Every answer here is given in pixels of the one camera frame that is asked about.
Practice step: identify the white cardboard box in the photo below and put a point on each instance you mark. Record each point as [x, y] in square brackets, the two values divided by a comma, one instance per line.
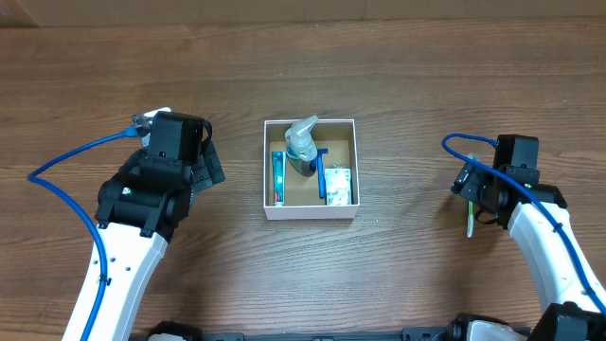
[302, 201]

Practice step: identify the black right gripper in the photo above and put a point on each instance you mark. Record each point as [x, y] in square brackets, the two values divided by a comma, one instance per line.
[467, 183]

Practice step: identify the clear pump sanitizer bottle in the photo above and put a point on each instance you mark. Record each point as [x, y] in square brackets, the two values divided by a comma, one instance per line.
[301, 148]

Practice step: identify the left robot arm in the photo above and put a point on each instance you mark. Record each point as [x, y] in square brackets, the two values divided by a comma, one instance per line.
[139, 209]

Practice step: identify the green white soap packet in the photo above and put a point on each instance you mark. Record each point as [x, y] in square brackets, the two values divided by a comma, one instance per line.
[338, 186]

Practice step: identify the green white toothbrush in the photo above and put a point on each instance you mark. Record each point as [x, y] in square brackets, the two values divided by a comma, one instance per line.
[470, 220]

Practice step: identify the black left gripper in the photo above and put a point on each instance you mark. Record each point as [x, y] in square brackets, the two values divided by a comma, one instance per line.
[211, 167]

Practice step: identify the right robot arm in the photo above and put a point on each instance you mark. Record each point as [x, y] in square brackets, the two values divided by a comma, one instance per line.
[535, 216]

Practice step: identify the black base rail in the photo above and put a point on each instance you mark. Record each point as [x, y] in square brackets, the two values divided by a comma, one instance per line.
[322, 336]

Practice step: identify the red green toothpaste tube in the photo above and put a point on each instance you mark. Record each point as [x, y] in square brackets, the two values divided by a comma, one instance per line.
[278, 174]

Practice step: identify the blue disposable razor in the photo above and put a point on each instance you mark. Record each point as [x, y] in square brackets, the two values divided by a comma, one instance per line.
[318, 166]

